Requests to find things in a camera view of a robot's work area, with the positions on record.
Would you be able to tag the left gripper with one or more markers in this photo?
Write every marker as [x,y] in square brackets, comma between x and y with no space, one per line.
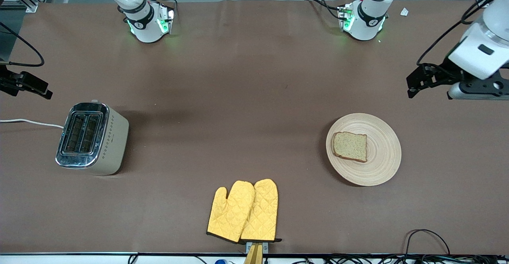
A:
[442,74]

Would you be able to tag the chrome and beige toaster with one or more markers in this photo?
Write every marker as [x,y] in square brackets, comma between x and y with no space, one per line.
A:
[115,144]

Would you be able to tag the brown table cloth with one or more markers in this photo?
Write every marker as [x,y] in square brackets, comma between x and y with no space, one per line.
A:
[238,77]

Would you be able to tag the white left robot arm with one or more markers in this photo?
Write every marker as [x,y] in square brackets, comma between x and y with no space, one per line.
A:
[368,21]

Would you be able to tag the white table edge rail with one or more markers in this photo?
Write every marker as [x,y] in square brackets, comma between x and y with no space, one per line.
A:
[59,259]

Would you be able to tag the round wooden plate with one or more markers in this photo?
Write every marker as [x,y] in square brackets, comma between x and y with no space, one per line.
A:
[381,168]

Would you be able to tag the brown bread toast slice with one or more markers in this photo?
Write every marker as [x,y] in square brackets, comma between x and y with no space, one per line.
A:
[350,146]

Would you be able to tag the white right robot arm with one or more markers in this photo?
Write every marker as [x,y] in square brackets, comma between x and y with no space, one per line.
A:
[147,25]

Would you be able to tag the small metal bracket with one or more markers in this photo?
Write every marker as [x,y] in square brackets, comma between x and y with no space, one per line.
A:
[265,247]

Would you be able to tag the small white paper scrap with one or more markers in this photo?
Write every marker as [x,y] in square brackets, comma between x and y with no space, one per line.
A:
[404,12]

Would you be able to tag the yellow quilted oven mitt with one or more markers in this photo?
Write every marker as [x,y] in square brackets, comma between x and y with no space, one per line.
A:
[262,212]
[228,214]

